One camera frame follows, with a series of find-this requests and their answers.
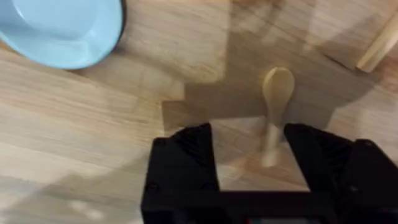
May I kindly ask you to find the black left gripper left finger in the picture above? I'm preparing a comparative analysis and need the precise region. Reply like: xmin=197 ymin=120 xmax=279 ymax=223
xmin=142 ymin=123 xmax=221 ymax=203

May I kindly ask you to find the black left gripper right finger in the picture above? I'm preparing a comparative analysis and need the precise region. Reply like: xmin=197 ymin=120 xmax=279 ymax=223
xmin=283 ymin=123 xmax=398 ymax=224

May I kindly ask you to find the light blue plate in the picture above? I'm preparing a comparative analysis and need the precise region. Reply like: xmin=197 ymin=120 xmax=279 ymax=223
xmin=0 ymin=0 xmax=127 ymax=70

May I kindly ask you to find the wooden spoon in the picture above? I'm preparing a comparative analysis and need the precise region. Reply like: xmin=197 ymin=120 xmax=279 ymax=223
xmin=260 ymin=66 xmax=296 ymax=169

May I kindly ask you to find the wooden utensil handle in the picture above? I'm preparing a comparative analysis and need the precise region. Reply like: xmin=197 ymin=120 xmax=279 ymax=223
xmin=356 ymin=12 xmax=398 ymax=73

